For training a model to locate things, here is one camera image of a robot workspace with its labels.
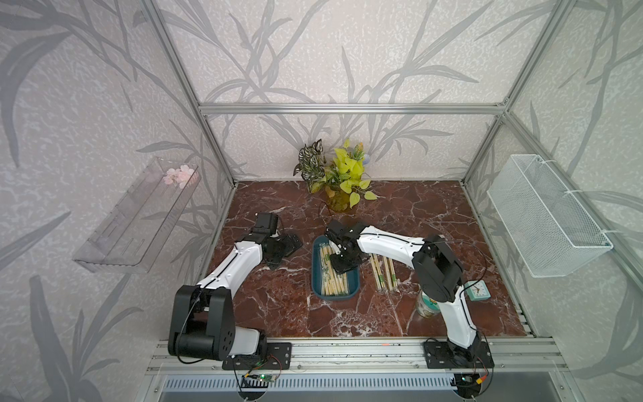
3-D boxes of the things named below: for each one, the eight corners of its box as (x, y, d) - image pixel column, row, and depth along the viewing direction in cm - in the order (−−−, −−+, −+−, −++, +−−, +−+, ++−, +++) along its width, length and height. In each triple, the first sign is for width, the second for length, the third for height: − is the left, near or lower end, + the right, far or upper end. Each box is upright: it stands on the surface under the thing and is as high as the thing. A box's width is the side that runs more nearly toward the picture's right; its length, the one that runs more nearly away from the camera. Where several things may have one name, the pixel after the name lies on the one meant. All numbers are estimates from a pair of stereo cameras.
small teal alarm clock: (468, 300, 87) (472, 297, 84) (463, 283, 91) (466, 280, 88) (488, 300, 87) (492, 297, 84) (481, 283, 91) (485, 280, 88)
